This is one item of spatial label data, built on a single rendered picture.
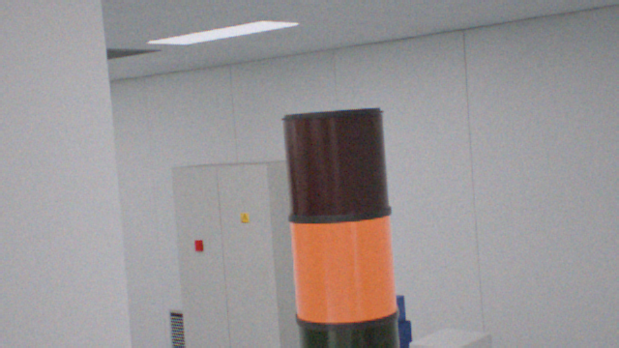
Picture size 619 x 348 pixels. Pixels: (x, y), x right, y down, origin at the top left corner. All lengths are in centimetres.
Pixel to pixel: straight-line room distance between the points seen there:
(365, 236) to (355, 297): 3
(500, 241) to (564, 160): 76
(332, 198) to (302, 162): 2
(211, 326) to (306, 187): 760
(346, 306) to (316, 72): 698
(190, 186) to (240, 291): 106
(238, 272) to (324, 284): 721
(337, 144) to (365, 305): 8
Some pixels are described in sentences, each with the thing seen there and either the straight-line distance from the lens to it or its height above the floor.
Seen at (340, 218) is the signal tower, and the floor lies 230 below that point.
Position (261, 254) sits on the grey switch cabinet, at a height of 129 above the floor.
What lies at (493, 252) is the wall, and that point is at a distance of 656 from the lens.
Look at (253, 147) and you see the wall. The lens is 790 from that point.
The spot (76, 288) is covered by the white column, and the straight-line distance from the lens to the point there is 204.
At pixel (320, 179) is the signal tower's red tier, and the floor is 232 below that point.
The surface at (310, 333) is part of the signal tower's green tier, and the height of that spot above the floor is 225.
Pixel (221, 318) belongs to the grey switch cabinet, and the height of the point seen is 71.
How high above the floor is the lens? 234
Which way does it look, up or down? 3 degrees down
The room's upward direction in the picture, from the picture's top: 4 degrees counter-clockwise
